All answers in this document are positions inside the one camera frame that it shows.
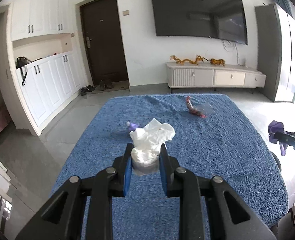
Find black wall television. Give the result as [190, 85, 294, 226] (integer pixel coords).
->
[152, 0, 248, 44]

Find blue fuzzy table cloth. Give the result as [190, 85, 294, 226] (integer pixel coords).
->
[50, 93, 289, 240]

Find white shoe cabinet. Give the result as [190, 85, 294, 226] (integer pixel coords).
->
[0, 0, 83, 136]

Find grey tall cabinet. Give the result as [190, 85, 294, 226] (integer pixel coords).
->
[255, 4, 295, 102]

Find black handbag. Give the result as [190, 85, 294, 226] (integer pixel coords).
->
[16, 57, 32, 86]

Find dark brown entrance door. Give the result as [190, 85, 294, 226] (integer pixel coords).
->
[80, 0, 129, 84]

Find golden tiger figurine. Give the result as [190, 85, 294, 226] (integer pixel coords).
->
[210, 59, 226, 66]

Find purple snack wrapper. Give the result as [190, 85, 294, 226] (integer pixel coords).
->
[268, 120, 288, 156]

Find dark shoes by door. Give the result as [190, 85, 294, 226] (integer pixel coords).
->
[80, 80, 114, 96]

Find white tissue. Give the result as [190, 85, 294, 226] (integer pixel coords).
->
[129, 119, 176, 176]

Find white tv console cabinet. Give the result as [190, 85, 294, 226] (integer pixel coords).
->
[166, 62, 266, 89]

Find golden dragon figurine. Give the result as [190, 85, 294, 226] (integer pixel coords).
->
[170, 55, 208, 66]

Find red clear plastic wrapper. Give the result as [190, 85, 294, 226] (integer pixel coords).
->
[186, 96, 213, 118]

